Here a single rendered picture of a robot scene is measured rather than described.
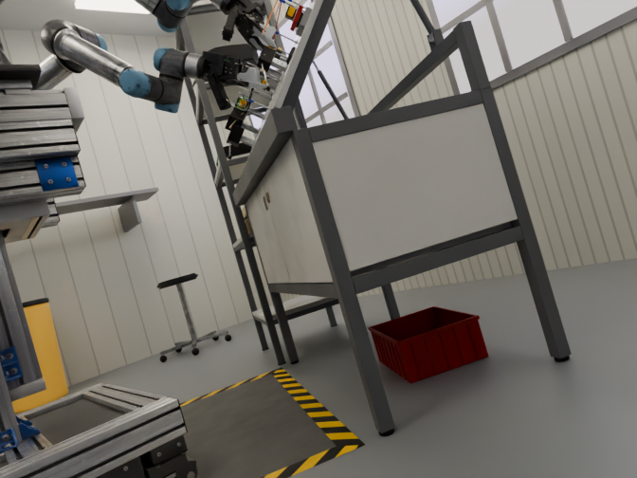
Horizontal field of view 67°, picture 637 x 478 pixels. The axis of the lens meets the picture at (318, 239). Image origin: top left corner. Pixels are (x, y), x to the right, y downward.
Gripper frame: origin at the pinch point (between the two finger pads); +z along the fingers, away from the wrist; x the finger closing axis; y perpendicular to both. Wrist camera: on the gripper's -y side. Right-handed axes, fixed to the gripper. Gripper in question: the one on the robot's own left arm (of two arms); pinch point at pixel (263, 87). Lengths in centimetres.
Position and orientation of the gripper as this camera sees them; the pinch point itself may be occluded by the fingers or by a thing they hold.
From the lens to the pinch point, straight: 158.8
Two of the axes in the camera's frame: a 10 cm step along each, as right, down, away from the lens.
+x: 1.9, -3.3, 9.2
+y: 1.8, -9.1, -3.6
